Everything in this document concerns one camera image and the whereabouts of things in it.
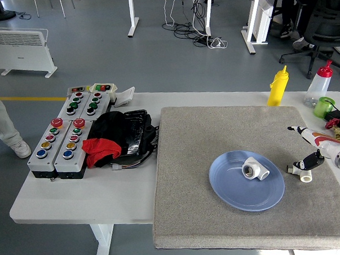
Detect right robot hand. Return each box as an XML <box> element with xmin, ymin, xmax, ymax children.
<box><xmin>288</xmin><ymin>123</ymin><xmax>340</xmax><ymax>172</ymax></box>

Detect white pipe tee narrow metal end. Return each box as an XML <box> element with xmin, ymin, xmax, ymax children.
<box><xmin>286</xmin><ymin>163</ymin><xmax>313</xmax><ymax>184</ymax></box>

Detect white pipe fitting wide threaded insert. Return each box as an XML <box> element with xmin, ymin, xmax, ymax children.
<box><xmin>241</xmin><ymin>155</ymin><xmax>271</xmax><ymax>183</ymax></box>

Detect blue plate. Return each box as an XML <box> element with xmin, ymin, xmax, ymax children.
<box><xmin>207</xmin><ymin>148</ymin><xmax>286</xmax><ymax>214</ymax></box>

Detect green translucent cup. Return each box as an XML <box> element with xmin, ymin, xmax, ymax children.
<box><xmin>312</xmin><ymin>96</ymin><xmax>337</xmax><ymax>119</ymax></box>

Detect black power adapter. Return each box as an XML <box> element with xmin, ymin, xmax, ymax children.
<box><xmin>323</xmin><ymin>109</ymin><xmax>340</xmax><ymax>122</ymax></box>

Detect clear squeeze bottle red cap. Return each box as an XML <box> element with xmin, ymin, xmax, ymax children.
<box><xmin>302</xmin><ymin>59</ymin><xmax>335</xmax><ymax>109</ymax></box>

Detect yellow squeeze bottle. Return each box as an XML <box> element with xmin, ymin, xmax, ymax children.
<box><xmin>266</xmin><ymin>65</ymin><xmax>291</xmax><ymax>107</ymax></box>

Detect grey-brown mat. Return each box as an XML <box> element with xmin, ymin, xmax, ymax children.
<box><xmin>148</xmin><ymin>99</ymin><xmax>340</xmax><ymax>255</ymax></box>

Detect black office chair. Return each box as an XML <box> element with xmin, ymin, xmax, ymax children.
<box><xmin>276</xmin><ymin>0</ymin><xmax>340</xmax><ymax>81</ymax></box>

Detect seated person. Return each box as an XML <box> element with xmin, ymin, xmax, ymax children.
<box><xmin>279</xmin><ymin>0</ymin><xmax>325</xmax><ymax>52</ymax></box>

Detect white desk leg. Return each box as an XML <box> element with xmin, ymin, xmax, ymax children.
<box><xmin>126</xmin><ymin>0</ymin><xmax>141</xmax><ymax>38</ymax></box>
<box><xmin>203</xmin><ymin>0</ymin><xmax>216</xmax><ymax>37</ymax></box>

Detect black plastic tray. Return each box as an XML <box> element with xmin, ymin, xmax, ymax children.
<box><xmin>120</xmin><ymin>108</ymin><xmax>161</xmax><ymax>158</ymax></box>

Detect black cloth bag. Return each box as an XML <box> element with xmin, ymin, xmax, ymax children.
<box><xmin>86</xmin><ymin>110</ymin><xmax>130</xmax><ymax>160</ymax></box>

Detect red cloth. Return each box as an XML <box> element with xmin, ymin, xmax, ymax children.
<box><xmin>81</xmin><ymin>137</ymin><xmax>123</xmax><ymax>169</ymax></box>

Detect grey four-button control box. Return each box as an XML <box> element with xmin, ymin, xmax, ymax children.
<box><xmin>80</xmin><ymin>91</ymin><xmax>113</xmax><ymax>122</ymax></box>
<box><xmin>56</xmin><ymin>91</ymin><xmax>92</xmax><ymax>122</ymax></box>

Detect white table leg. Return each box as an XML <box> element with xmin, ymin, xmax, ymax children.
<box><xmin>89</xmin><ymin>223</ymin><xmax>116</xmax><ymax>255</ymax></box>

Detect grey control box emergency stop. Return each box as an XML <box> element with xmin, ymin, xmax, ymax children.
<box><xmin>25</xmin><ymin>117</ymin><xmax>74</xmax><ymax>180</ymax></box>
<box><xmin>51</xmin><ymin>117</ymin><xmax>97</xmax><ymax>181</ymax></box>

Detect white electric heater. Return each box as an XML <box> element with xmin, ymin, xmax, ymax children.
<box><xmin>0</xmin><ymin>24</ymin><xmax>59</xmax><ymax>81</ymax></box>

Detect standing person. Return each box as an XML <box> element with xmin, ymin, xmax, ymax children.
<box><xmin>0</xmin><ymin>83</ymin><xmax>33</xmax><ymax>160</ymax></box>

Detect black round stand base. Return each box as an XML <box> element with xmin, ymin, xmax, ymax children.
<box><xmin>0</xmin><ymin>0</ymin><xmax>17</xmax><ymax>21</ymax></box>

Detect brass valve red handle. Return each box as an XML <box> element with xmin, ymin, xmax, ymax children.
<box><xmin>324</xmin><ymin>118</ymin><xmax>340</xmax><ymax>146</ymax></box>

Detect white desk frame with panel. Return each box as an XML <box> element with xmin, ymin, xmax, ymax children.
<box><xmin>240</xmin><ymin>0</ymin><xmax>277</xmax><ymax>55</ymax></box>

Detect tangle of floor cables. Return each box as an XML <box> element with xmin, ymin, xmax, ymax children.
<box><xmin>161</xmin><ymin>0</ymin><xmax>229</xmax><ymax>52</ymax></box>

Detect white wall switch plate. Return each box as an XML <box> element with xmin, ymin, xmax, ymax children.
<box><xmin>113</xmin><ymin>86</ymin><xmax>137</xmax><ymax>108</ymax></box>

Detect white wire connector with leads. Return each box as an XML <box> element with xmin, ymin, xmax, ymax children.
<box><xmin>110</xmin><ymin>153</ymin><xmax>156</xmax><ymax>172</ymax></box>

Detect cream switch box green red buttons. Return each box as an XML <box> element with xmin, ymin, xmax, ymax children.
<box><xmin>89</xmin><ymin>82</ymin><xmax>120</xmax><ymax>104</ymax></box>

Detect small grey switch box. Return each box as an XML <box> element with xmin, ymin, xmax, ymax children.
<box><xmin>67</xmin><ymin>85</ymin><xmax>92</xmax><ymax>96</ymax></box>

